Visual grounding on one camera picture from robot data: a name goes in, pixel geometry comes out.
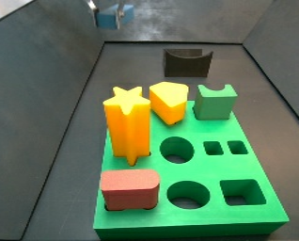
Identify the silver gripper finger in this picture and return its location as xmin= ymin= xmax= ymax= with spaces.
xmin=116 ymin=0 xmax=125 ymax=29
xmin=87 ymin=0 xmax=99 ymax=14

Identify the blue rectangular block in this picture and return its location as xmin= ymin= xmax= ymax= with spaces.
xmin=96 ymin=4 xmax=135 ymax=29

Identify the black curved fixture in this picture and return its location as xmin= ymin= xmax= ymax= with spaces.
xmin=163 ymin=49 xmax=213 ymax=77

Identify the green shape sorter board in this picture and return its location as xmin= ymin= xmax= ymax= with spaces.
xmin=93 ymin=109 xmax=288 ymax=240

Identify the yellow pentagon block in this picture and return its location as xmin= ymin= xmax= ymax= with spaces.
xmin=149 ymin=82 xmax=188 ymax=125

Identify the yellow star block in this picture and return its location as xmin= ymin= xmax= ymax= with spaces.
xmin=103 ymin=87 xmax=151 ymax=166

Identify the green notched block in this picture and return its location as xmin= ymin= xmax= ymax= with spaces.
xmin=193 ymin=85 xmax=237 ymax=121

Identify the red rounded block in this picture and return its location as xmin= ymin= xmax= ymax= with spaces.
xmin=100 ymin=169 xmax=160 ymax=211

